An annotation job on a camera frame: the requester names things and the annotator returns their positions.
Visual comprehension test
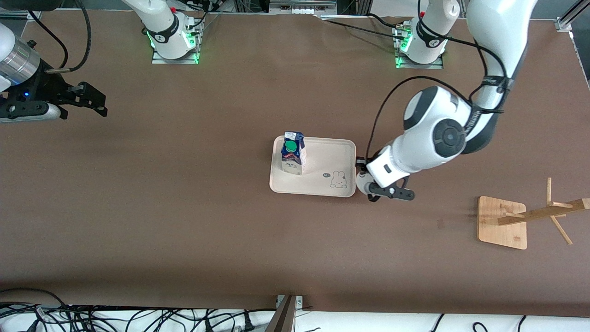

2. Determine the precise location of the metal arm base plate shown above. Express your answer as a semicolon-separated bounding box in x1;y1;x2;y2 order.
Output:
394;23;444;70
151;18;201;65

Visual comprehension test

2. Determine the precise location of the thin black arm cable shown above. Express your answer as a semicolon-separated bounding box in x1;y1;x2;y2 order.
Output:
28;10;70;71

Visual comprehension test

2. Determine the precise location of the wooden mug rack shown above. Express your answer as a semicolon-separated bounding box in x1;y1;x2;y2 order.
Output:
478;178;590;250

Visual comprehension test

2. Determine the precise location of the grey power strip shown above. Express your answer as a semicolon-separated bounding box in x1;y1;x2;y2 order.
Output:
269;0;337;14

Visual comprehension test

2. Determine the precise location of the cream rabbit print tray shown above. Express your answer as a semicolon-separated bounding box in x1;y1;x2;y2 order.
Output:
270;135;357;198

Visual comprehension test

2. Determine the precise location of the blue milk carton green cap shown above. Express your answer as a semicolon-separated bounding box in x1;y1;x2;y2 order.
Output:
281;131;307;176

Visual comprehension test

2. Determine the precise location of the dark stand pole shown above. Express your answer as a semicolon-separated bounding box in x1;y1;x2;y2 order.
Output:
266;295;296;332

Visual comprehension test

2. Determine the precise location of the aluminium frame profile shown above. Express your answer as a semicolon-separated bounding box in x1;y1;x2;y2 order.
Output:
555;0;590;33

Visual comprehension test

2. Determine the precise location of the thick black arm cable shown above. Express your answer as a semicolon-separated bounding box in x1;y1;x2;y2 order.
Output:
46;0;92;75

